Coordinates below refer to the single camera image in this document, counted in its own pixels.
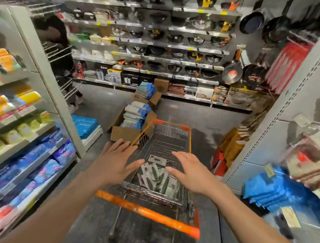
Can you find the white side shelf unit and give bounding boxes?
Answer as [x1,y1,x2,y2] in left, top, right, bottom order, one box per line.
[0,4,87,237]

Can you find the pile of packaged kitchen tools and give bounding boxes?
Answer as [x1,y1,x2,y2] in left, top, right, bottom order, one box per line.
[137,154,182,199]

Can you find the person's right forearm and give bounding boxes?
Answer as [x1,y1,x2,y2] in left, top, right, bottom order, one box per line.
[209,182,292,243]

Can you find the background cookware shelf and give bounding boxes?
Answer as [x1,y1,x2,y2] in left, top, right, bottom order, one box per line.
[60,0,252,112]

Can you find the black frying pan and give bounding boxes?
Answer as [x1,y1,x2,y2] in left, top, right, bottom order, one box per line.
[243,63,269,89]
[222,47,245,85]

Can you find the small open cardboard box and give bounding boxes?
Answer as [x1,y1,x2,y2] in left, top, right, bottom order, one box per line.
[132,90,164,110]

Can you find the rows of hanging utensil packets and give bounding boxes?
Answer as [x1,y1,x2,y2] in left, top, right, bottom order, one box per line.
[284,114,320,193]

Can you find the group of colourful packets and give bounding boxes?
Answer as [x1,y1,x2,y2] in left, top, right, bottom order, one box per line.
[0,47,77,222]

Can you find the brown carton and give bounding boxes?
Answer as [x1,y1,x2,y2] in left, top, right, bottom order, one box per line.
[153,78,170,94]

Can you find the plain black hanging pan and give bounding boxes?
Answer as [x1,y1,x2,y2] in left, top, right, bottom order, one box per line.
[238,0,266,35]
[262,0,292,46]

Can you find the white display platform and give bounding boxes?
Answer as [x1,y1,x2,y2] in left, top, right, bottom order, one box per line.
[80,125,104,152]

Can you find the person's left forearm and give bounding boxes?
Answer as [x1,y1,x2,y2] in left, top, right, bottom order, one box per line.
[0,173,110,243]

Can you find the blue boxes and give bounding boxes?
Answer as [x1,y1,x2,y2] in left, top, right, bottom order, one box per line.
[71,114,100,140]

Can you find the red hanging packets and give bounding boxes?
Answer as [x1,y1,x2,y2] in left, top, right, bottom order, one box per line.
[264,40,314,97]

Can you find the person's right hand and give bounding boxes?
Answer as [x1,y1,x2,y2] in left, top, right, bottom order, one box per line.
[165,151,221,197]

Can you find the person's left hand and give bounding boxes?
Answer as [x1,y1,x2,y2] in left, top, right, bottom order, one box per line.
[89,139,146,187]

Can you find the orange wire shopping cart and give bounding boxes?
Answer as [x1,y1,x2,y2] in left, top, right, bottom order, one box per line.
[95,119,201,243]

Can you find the large open cardboard box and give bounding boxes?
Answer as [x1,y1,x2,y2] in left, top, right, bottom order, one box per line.
[110,106,159,144]

